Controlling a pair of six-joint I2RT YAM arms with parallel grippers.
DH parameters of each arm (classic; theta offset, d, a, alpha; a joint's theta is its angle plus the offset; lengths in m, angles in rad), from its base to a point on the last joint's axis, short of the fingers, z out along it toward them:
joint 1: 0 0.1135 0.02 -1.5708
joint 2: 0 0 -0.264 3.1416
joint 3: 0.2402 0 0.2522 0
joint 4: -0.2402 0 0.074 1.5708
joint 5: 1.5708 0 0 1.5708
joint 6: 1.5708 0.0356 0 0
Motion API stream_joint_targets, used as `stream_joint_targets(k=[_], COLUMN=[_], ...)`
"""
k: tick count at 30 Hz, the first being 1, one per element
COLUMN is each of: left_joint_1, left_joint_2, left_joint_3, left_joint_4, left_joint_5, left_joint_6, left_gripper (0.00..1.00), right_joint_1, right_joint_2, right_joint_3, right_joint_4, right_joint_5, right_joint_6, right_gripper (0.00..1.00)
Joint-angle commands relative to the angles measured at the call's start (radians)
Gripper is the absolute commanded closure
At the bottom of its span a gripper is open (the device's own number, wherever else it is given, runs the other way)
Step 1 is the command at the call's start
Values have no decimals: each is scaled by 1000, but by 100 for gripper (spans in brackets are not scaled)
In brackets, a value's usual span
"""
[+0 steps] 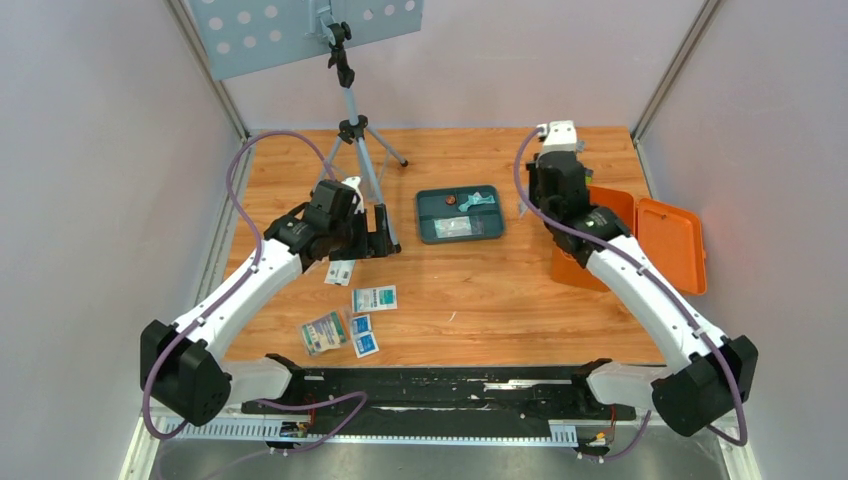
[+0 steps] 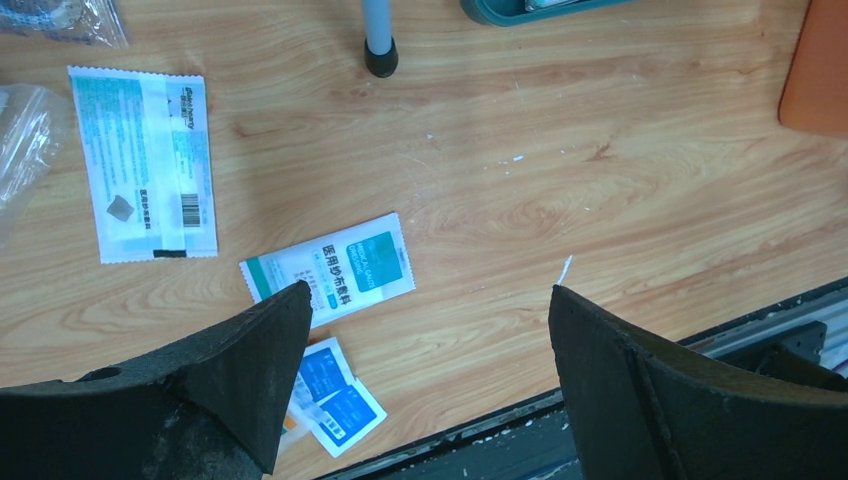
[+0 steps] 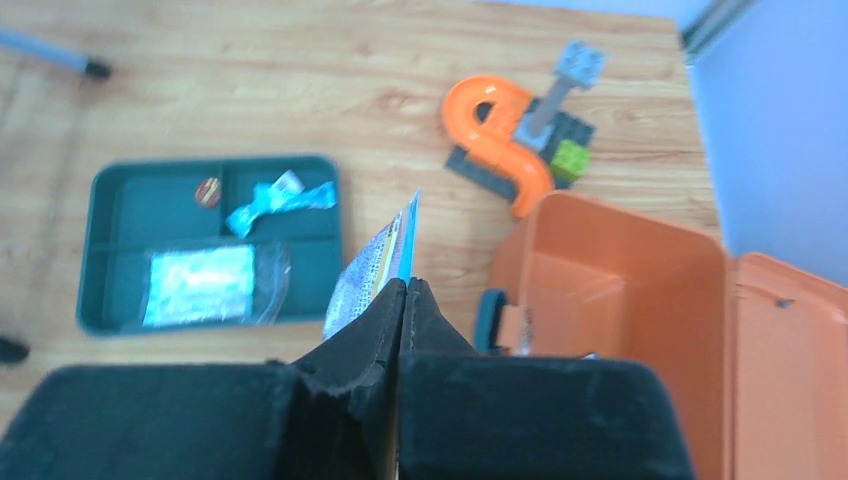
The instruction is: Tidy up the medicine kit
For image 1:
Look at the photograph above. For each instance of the grey tripod stand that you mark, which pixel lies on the grey tripod stand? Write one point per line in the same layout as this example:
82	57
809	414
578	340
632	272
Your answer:
353	130

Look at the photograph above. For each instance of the clear bag bandage pack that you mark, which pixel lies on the clear bag bandage pack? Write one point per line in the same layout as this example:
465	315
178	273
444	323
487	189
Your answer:
326	333

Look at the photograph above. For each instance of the white teal gauze packet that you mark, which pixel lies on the white teal gauze packet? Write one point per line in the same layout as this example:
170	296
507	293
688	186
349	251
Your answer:
374	299

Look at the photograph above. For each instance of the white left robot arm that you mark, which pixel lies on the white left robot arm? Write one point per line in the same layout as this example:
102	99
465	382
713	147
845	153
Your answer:
183	365

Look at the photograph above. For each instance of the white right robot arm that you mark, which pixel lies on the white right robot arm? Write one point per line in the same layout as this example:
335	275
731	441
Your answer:
706	374

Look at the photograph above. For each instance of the blue alcohol pad pair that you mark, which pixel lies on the blue alcohol pad pair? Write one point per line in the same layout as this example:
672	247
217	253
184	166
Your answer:
363	337

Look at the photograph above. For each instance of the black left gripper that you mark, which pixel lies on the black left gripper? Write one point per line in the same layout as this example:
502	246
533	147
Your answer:
382	245

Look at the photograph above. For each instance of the orange medicine box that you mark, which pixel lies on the orange medicine box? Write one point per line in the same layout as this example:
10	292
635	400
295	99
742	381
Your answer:
670	237

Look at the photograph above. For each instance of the teal divided tray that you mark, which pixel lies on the teal divided tray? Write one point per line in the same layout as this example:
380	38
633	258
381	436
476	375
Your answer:
431	204

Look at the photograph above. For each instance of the teal sachet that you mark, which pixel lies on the teal sachet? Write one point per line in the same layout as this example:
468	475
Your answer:
466	205
479	199

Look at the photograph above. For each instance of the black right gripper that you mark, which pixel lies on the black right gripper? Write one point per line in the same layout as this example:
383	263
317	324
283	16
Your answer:
533	168

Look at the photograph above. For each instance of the perforated grey panel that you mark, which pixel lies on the perforated grey panel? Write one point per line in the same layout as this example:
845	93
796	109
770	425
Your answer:
242	37

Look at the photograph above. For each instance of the white teal dressing packet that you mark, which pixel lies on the white teal dressing packet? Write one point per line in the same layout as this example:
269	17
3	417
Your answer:
340	272

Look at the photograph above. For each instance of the clear bag teal gauze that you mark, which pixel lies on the clear bag teal gauze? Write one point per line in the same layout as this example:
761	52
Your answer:
456	227

